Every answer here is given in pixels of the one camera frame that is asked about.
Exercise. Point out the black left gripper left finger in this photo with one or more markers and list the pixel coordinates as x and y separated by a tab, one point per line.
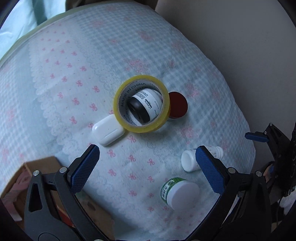
42	220

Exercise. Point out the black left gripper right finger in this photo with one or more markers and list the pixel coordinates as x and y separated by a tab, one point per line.
242	211

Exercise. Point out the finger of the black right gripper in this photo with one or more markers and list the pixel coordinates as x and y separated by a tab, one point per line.
263	136

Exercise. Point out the white jar green label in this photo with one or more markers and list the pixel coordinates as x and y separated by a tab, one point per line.
180	194

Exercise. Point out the white pill bottle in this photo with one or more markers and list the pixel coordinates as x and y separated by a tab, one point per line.
188	158

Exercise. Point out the yellow packing tape roll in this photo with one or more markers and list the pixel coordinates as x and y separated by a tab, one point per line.
126	91

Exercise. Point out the brown cardboard box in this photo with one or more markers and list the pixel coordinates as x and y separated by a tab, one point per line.
15	193

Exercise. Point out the white earbuds case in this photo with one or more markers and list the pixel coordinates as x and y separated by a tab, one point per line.
107	130

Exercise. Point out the small red lidded jar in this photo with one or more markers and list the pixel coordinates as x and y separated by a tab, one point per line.
178	104

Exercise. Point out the small black white bottle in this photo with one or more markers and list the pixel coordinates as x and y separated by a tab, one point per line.
145	105

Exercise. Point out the light blue sheer curtain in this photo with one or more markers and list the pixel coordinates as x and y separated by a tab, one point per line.
20	17

